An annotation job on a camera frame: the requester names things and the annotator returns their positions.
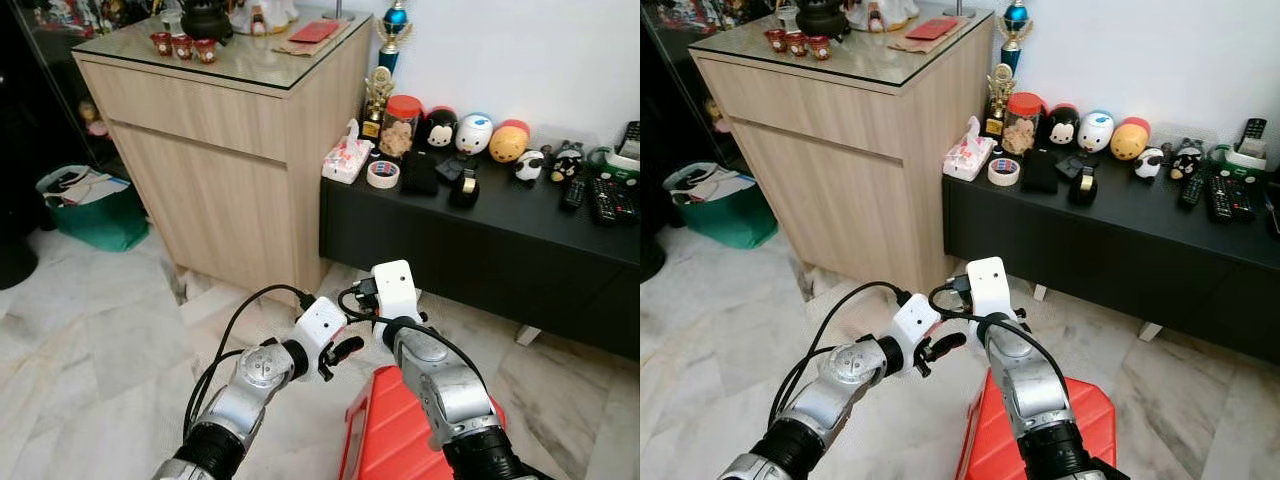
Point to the white console leg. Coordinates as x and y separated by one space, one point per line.
1151 332
527 335

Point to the red packet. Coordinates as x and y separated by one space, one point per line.
314 31
932 28

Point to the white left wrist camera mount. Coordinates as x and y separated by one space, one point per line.
915 322
320 325

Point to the tape roll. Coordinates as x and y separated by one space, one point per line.
370 175
992 172

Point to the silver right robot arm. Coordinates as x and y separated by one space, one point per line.
1030 385
440 385

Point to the yellow and red round plush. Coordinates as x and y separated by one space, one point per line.
1130 142
508 145

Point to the black wallet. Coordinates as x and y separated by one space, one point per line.
418 175
1040 172

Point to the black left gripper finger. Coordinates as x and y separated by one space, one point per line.
948 344
350 349

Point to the black mouse plush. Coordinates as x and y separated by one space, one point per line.
1063 127
440 130

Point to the black round base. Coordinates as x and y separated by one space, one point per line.
15 255
650 258

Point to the small gold trophy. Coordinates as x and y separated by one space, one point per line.
377 95
1000 90

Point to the wooden cabinet with glass top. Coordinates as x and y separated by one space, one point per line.
840 170
220 170

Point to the green bag with papers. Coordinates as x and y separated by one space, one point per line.
735 225
100 225

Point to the small panda plush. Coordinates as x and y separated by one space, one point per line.
530 167
1150 163

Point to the red-lidded snack jar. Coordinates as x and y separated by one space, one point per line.
402 135
1024 130

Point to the black low TV console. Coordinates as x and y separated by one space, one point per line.
1100 260
480 260

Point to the white round plush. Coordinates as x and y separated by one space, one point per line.
1096 132
474 135

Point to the green phone base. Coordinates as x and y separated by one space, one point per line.
605 160
1250 162

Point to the small red cup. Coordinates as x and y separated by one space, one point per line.
205 51
183 48
161 44
797 45
820 48
775 41

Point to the blue trophy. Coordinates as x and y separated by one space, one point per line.
395 18
1016 15

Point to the black iron pot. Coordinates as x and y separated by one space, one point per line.
822 18
205 20

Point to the pink tissue pack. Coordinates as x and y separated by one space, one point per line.
345 160
968 157

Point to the white figurine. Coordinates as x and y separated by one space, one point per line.
262 15
880 14

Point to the small black white plush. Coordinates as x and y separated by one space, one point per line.
1187 160
567 163

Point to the black many-button remote control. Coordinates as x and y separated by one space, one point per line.
1220 198
1244 200
602 200
626 203

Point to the dark glass display cabinet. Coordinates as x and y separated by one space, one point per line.
40 100
670 100

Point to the slim black remote control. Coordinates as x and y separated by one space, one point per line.
1192 190
572 193

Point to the black tape dispenser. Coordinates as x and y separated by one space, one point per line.
463 192
1083 190

